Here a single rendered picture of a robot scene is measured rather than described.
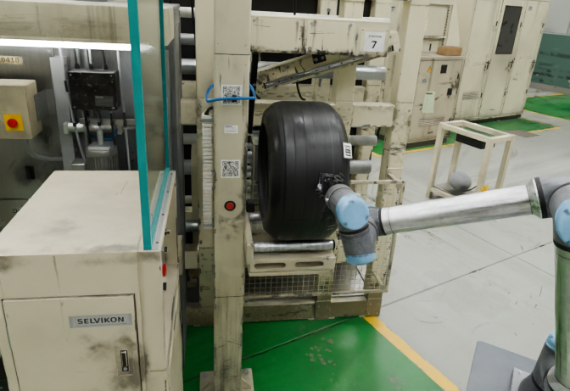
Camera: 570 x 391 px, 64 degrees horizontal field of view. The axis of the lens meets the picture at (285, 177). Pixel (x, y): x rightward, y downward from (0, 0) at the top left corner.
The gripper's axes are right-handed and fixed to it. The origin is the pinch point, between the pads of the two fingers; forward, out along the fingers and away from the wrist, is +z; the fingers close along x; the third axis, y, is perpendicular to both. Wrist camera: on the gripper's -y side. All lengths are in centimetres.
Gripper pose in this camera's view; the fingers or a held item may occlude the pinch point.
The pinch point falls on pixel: (322, 186)
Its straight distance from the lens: 163.9
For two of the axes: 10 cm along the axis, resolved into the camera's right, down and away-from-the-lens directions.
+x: -9.9, 0.1, -1.6
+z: -1.6, -2.5, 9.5
